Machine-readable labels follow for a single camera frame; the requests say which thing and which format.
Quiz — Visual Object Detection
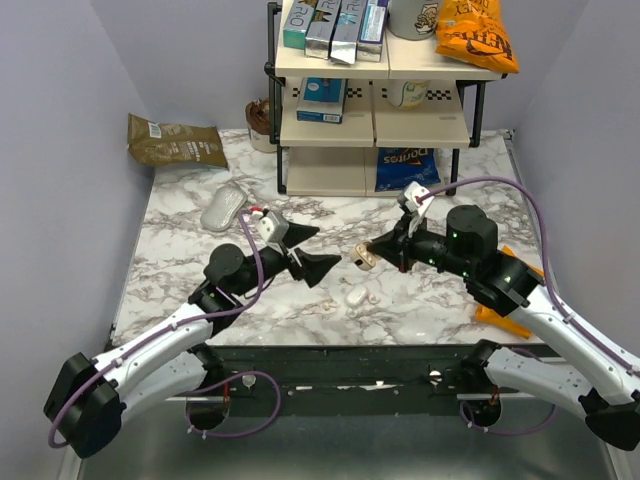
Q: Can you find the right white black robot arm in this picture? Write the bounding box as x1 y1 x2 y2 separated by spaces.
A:
367 205 639 451

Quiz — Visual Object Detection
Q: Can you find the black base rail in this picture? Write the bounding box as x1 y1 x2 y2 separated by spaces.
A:
187 345 503 424

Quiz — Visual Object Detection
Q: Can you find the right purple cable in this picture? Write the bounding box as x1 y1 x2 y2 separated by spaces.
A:
422 175 640 437

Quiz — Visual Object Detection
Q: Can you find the blue box middle shelf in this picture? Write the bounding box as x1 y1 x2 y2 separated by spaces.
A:
296 77 347 124

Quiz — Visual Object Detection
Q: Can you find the blue Doritos bag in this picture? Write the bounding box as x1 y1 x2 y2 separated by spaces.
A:
375 147 441 192

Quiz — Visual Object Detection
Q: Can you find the chocolate cupcake in wrapper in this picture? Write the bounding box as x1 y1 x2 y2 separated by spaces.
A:
245 99 277 153

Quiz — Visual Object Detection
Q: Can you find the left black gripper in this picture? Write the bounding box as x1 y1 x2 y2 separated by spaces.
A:
233 223 342 299

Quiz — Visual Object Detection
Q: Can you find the teal toothpaste box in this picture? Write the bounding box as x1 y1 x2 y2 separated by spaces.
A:
283 0 317 50

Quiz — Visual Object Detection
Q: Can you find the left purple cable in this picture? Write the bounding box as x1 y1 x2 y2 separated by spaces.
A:
47 207 280 449

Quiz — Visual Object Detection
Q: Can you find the beige earbud charging case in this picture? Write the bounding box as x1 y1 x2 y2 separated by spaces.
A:
354 243 377 271

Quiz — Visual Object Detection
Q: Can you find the silver toothpaste box middle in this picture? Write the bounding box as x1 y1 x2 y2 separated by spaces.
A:
330 0 367 65

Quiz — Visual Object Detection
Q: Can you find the beige black shelf rack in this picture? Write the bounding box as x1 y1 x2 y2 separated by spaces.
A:
264 1 501 196

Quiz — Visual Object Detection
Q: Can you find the purple cable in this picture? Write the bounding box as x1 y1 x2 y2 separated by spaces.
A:
47 207 280 449
422 175 640 437

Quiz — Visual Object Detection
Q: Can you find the brown snack bag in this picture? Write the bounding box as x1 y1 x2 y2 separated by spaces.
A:
127 113 228 169

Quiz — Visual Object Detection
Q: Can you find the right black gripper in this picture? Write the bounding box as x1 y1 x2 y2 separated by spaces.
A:
368 210 474 278

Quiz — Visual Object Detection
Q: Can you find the silver toothpaste box left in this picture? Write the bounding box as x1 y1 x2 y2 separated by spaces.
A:
304 0 342 60

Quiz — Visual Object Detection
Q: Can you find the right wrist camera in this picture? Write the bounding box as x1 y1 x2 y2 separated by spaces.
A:
398 181 434 238

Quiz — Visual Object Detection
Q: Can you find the grey printed mug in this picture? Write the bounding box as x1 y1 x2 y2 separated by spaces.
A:
388 0 442 41

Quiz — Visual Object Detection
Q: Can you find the orange snack bag on table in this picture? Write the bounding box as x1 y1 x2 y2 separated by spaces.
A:
467 246 545 339

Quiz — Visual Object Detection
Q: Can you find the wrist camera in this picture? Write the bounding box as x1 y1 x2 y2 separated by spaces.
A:
398 181 434 238
251 207 289 247

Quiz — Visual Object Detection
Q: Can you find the white yellow mug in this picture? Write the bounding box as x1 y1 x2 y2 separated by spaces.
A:
387 80 430 110

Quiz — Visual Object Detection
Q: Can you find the orange chips bag on shelf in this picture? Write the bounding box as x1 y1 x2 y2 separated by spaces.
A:
436 0 520 74

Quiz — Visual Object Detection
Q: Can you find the silver toothpaste box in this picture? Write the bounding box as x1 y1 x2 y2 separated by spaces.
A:
330 0 367 65
304 0 342 60

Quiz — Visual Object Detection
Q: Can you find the blue white toothpaste box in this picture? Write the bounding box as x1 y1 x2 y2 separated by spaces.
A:
356 0 388 62

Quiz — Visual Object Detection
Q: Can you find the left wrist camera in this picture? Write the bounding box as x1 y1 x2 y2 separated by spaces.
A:
251 207 289 247

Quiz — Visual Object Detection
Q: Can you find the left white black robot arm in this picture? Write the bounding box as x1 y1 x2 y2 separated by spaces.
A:
43 243 341 458

